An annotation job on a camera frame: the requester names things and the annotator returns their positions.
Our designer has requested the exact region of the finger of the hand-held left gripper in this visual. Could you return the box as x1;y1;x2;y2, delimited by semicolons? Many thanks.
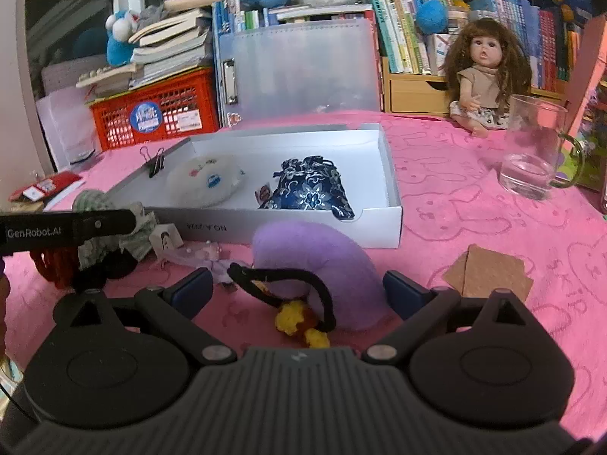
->
0;209;137;256

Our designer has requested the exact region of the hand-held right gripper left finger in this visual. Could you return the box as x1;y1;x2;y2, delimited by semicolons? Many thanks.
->
53;268;238;366

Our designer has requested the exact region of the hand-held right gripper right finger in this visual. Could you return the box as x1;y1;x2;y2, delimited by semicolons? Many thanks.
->
363;270;541;363

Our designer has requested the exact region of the green gingham scrunchie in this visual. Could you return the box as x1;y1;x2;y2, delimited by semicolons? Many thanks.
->
72;190;157;271

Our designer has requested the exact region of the red knitted pouch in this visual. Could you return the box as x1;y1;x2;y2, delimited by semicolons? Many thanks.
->
29;246;81;290

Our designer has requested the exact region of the black round case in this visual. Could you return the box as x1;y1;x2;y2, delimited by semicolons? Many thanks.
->
102;249;138;280

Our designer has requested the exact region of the black hair tie yellow pompom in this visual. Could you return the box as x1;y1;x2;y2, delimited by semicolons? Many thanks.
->
228;263;338;349

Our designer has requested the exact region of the white cardboard box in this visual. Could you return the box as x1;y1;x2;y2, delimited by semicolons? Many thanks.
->
102;123;404;249

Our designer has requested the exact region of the purple plush pouch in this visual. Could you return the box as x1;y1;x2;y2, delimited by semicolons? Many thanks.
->
250;220;394;333

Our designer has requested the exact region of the red booklet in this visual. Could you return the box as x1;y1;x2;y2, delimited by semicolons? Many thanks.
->
8;172;83;202

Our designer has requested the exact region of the black binder clip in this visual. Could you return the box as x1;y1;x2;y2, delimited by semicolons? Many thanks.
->
140;147;167;179

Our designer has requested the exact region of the white plush pouch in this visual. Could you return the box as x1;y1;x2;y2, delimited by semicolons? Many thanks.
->
166;152;247;208

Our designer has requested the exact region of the pink rabbit-print blanket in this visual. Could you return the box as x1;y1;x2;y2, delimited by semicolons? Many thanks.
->
0;109;607;441

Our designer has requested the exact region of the clear glass mug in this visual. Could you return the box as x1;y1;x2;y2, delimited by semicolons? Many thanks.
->
498;95;586;201

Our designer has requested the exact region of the red plastic crate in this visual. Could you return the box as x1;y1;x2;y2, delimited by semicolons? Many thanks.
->
90;67;220;152

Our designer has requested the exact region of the blue and white plush toy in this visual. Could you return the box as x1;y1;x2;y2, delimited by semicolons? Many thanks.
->
105;8;143;67

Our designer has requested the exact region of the wooden drawer organizer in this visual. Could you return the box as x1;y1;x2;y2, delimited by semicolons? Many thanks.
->
382;57;570;117

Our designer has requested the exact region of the stack of books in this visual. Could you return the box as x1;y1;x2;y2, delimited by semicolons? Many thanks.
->
76;0;228;91

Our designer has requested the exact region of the brown-haired doll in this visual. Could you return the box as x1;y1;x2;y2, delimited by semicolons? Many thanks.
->
442;18;532;138

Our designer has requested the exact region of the grey cloth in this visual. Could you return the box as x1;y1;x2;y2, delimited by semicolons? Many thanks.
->
135;4;167;24

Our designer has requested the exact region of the clear plastic clipboard folder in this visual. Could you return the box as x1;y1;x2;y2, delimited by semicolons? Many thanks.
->
215;18;382;129

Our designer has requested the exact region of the row of upright books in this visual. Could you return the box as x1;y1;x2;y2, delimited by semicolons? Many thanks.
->
212;0;593;96

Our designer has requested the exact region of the pink house-shaped box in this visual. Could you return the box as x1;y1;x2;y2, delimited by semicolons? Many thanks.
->
564;14;607;190

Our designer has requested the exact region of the blue floral drawstring pouch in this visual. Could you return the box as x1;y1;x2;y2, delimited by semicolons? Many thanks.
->
256;155;356;223

